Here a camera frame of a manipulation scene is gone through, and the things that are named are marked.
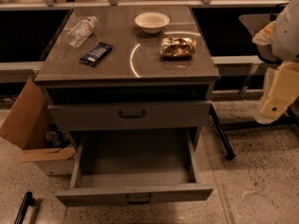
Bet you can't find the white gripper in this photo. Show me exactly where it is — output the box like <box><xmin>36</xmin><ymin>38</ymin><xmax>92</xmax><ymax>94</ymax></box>
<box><xmin>252</xmin><ymin>21</ymin><xmax>299</xmax><ymax>124</ymax></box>

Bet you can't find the brown cardboard box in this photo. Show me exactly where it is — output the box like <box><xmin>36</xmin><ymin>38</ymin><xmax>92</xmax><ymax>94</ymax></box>
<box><xmin>0</xmin><ymin>77</ymin><xmax>76</xmax><ymax>175</ymax></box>

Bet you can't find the closed grey upper drawer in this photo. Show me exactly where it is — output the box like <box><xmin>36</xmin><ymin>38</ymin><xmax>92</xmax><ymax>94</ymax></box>
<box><xmin>48</xmin><ymin>101</ymin><xmax>210</xmax><ymax>132</ymax></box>

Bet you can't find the white paper bowl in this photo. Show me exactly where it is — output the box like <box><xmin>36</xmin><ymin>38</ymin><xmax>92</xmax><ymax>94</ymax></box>
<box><xmin>135</xmin><ymin>12</ymin><xmax>170</xmax><ymax>34</ymax></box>

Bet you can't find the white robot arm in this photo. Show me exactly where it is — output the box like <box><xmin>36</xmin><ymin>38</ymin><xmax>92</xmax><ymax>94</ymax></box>
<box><xmin>252</xmin><ymin>0</ymin><xmax>299</xmax><ymax>124</ymax></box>

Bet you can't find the open grey lower drawer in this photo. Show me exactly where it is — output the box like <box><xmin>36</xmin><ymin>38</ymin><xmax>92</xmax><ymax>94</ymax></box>
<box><xmin>56</xmin><ymin>128</ymin><xmax>213</xmax><ymax>207</ymax></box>

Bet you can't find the orange patterned can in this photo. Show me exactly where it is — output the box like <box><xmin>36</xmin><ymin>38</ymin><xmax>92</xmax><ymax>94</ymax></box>
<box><xmin>161</xmin><ymin>37</ymin><xmax>196</xmax><ymax>58</ymax></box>

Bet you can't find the dark blue snack bar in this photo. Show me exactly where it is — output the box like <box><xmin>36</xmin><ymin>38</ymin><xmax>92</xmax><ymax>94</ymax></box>
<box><xmin>79</xmin><ymin>42</ymin><xmax>113</xmax><ymax>66</ymax></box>

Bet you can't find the black pole on floor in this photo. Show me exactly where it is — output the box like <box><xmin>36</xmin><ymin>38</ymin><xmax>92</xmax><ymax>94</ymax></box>
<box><xmin>14</xmin><ymin>191</ymin><xmax>36</xmax><ymax>224</ymax></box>

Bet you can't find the grey drawer cabinet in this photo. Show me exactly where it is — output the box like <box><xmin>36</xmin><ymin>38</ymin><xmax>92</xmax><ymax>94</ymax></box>
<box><xmin>36</xmin><ymin>6</ymin><xmax>219</xmax><ymax>146</ymax></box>

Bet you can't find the clear plastic water bottle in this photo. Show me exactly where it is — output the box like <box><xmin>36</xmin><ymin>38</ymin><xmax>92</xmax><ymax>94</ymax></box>
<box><xmin>65</xmin><ymin>16</ymin><xmax>97</xmax><ymax>48</ymax></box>

